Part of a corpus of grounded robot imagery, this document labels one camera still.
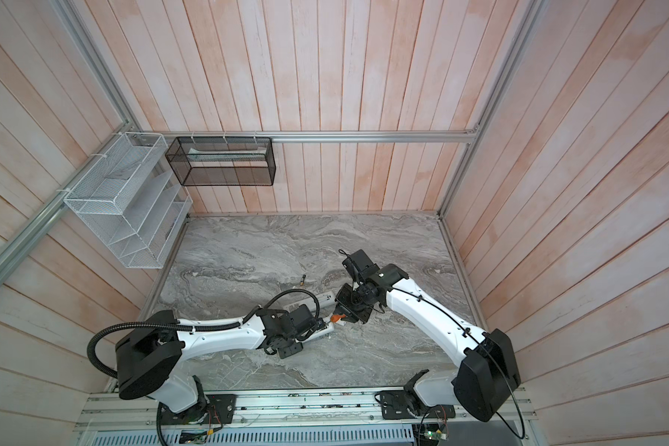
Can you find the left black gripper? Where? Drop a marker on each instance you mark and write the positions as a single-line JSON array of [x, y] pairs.
[[286, 352]]

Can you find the white wire mesh shelf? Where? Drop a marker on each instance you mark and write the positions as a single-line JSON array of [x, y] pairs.
[[134, 206]]

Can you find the orange handled screwdriver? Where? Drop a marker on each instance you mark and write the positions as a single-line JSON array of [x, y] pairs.
[[336, 319]]

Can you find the left aluminium frame bar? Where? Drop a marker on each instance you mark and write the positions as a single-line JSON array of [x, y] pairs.
[[38, 226]]

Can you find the white remote control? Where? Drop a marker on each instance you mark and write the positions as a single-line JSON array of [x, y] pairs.
[[326, 300], [328, 329]]

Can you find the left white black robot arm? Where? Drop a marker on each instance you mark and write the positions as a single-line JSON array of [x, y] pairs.
[[150, 356]]

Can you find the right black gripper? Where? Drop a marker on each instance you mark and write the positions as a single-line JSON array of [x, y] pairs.
[[342, 305]]

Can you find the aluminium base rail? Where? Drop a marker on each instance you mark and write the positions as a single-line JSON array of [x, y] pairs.
[[252, 408]]

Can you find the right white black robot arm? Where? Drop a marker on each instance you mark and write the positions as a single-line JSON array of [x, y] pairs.
[[486, 371]]

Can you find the horizontal aluminium frame bar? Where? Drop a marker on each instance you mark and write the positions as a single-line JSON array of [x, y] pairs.
[[390, 136]]

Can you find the black wire mesh basket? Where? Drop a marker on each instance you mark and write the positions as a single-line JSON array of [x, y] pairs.
[[222, 161]]

